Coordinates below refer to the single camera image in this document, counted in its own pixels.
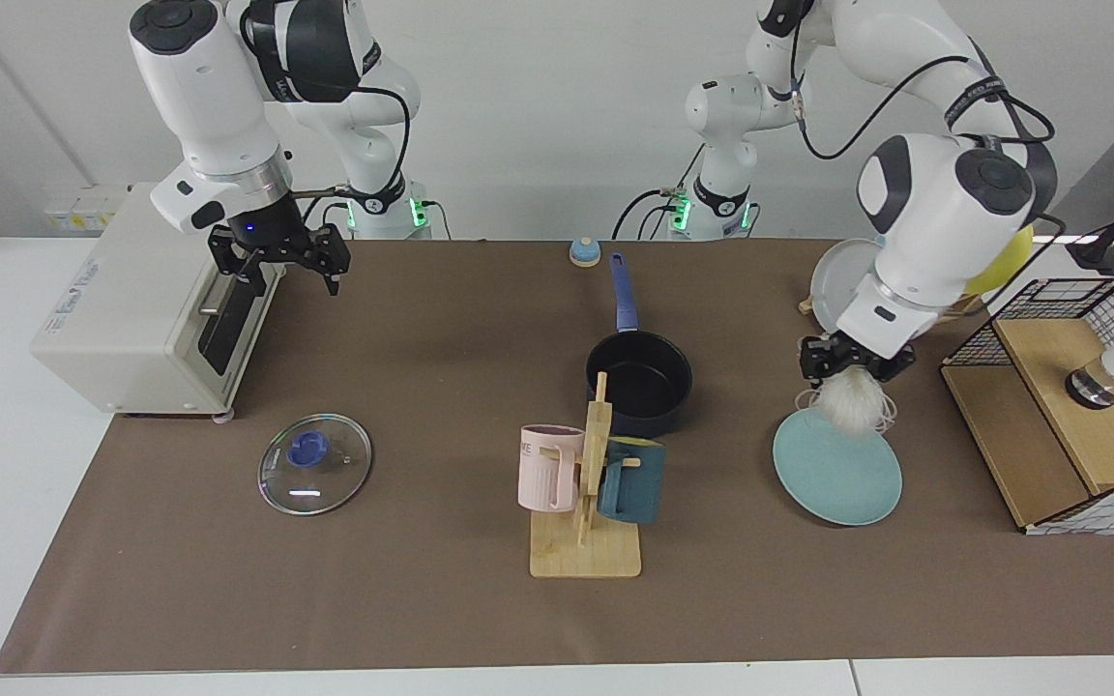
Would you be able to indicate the glass lid blue knob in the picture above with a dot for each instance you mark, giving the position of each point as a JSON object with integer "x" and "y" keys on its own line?
{"x": 335, "y": 483}

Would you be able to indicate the wooden plate rack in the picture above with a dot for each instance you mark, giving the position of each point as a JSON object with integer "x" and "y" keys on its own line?
{"x": 963, "y": 307}

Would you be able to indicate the teal plate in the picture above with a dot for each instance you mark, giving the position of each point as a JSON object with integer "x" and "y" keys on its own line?
{"x": 837, "y": 478}

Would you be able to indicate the dark blue cup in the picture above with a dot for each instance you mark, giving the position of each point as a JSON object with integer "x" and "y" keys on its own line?
{"x": 634, "y": 483}

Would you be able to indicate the pale toaster oven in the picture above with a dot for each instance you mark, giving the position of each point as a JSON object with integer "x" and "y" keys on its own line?
{"x": 122, "y": 329}

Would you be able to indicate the brown table cloth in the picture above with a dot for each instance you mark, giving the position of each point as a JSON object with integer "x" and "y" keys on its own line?
{"x": 422, "y": 580}

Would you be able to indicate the white vermicelli bundle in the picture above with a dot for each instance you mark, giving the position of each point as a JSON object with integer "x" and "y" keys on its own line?
{"x": 852, "y": 401}

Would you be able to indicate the pink ribbed cup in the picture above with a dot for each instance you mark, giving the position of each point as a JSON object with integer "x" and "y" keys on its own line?
{"x": 547, "y": 474}

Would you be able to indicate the small blue round bell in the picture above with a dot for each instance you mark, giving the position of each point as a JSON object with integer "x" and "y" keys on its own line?
{"x": 585, "y": 253}

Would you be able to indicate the yellow plate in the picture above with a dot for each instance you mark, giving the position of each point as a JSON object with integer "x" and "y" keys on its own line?
{"x": 1002, "y": 266}

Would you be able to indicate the pale grey plate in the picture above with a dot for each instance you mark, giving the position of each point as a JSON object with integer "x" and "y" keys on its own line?
{"x": 837, "y": 280}

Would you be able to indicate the wooden cup stand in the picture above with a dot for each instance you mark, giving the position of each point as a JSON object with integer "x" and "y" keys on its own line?
{"x": 586, "y": 556}

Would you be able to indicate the white wall socket strip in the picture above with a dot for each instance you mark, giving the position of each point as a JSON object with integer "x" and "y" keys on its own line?
{"x": 78, "y": 211}

